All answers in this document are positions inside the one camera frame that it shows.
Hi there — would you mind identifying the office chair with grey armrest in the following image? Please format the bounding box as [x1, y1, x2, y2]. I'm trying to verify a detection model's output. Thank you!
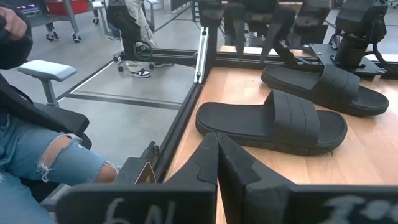
[17, 59, 93, 150]

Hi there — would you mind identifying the red plastic bin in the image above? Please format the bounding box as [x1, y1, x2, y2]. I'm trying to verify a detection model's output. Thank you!
[45, 0, 90, 16]

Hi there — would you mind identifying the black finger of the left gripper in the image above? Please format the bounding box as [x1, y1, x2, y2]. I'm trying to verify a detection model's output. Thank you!
[260, 9, 296, 65]
[225, 4, 246, 60]

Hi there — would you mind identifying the black wheeled office chair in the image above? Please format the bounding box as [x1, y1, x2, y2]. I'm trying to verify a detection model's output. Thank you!
[105, 0, 156, 73]

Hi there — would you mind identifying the black rubber slide sandal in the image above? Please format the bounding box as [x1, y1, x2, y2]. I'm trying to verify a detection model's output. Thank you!
[260, 63, 390, 118]
[195, 89, 348, 157]

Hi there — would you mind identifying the person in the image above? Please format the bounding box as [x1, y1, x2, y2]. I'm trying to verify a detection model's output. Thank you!
[124, 0, 174, 78]
[0, 5, 121, 224]

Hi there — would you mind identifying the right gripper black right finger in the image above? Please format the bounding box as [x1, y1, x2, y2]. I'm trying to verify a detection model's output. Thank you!
[218, 134, 398, 224]

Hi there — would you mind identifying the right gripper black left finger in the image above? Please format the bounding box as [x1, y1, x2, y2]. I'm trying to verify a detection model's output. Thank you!
[55, 133, 220, 224]

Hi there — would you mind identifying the black camera bracket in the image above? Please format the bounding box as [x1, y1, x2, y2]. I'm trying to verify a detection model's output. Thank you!
[114, 141, 159, 186]

